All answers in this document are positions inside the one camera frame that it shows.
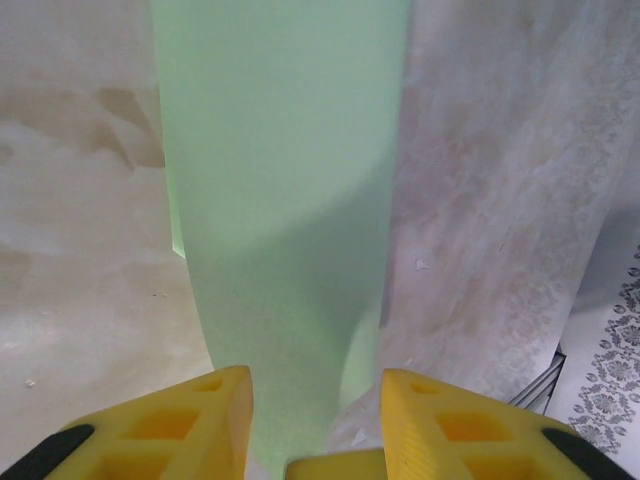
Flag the aluminium side frame rail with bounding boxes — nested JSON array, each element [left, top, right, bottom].
[[509, 349, 569, 412]]

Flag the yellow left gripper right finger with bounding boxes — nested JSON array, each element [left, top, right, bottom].
[[284, 368, 640, 480]]

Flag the light green paper sheet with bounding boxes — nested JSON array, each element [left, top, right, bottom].
[[149, 0, 416, 480]]

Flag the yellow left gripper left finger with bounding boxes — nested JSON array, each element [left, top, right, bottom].
[[0, 364, 257, 480]]

